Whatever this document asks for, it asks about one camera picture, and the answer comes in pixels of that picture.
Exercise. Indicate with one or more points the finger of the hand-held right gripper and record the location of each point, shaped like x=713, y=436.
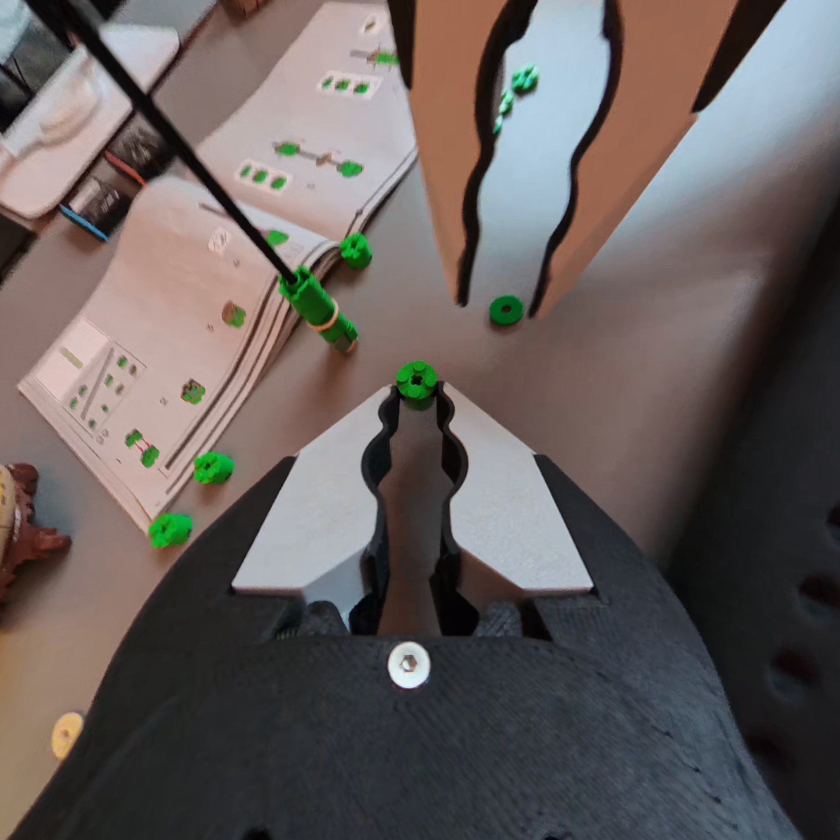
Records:
x=643, y=131
x=446, y=118

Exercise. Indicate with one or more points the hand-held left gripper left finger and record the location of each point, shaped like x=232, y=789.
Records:
x=308, y=518

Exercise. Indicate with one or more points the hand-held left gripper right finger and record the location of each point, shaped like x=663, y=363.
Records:
x=518, y=525

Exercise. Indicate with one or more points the green round brick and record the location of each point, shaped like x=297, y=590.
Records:
x=420, y=397
x=212, y=468
x=170, y=530
x=355, y=253
x=525, y=79

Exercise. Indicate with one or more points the green round plate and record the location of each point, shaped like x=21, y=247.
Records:
x=495, y=316

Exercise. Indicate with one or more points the grey desk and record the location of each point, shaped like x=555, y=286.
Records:
x=590, y=394

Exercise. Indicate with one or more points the small green plant piece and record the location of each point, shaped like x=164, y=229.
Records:
x=504, y=108

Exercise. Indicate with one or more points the green stacked brick assembly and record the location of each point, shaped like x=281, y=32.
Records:
x=308, y=298

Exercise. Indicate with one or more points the open instruction booklet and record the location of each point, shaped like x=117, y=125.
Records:
x=164, y=295

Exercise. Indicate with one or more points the thin black rod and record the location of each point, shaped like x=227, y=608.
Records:
x=170, y=141

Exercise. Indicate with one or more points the brown toy model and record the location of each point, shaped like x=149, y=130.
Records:
x=29, y=544

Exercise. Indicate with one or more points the dark box with orange edge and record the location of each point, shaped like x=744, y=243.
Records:
x=141, y=148

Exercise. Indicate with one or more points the cream round plate piece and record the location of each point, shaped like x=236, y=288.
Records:
x=67, y=735

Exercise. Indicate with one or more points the dark box with blue edge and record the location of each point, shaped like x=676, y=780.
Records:
x=98, y=200

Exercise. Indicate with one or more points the white plastic tray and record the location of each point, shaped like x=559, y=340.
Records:
x=85, y=124

